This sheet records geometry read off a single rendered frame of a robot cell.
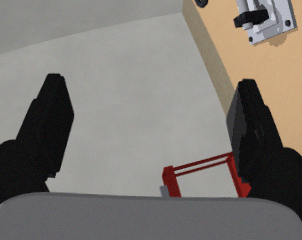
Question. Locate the grey metal base plate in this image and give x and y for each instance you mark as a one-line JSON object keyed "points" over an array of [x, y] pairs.
{"points": [[286, 19]]}

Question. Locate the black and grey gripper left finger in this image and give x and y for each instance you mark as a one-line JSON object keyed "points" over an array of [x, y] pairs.
{"points": [[42, 144]]}

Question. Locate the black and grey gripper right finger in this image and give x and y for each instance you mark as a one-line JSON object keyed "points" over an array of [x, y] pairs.
{"points": [[258, 154]]}

